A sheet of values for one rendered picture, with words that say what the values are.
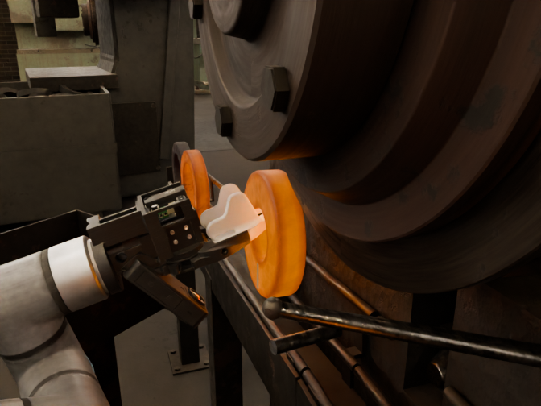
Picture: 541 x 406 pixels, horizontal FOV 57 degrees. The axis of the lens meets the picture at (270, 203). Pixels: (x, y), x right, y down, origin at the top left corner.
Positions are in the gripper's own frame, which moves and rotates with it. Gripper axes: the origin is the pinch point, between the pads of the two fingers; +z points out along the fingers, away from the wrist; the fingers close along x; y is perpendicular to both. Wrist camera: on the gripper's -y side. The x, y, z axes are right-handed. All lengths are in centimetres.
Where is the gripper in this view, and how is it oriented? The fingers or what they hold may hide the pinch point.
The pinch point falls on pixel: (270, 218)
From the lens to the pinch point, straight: 61.1
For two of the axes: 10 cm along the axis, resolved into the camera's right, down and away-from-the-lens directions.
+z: 9.2, -3.4, 2.1
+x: -3.2, -3.0, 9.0
